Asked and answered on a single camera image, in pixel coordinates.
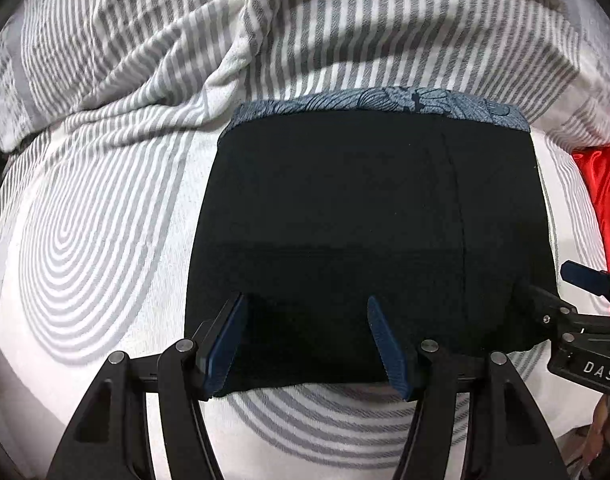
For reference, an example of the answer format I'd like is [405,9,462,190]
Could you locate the black shorts with patterned waistband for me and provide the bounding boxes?
[185,87,556,396]

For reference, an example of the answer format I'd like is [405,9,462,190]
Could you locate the grey striped white blanket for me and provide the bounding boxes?
[0,0,610,152]

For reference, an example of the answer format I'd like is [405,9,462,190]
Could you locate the person's right hand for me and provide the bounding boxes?
[582,394,610,466]

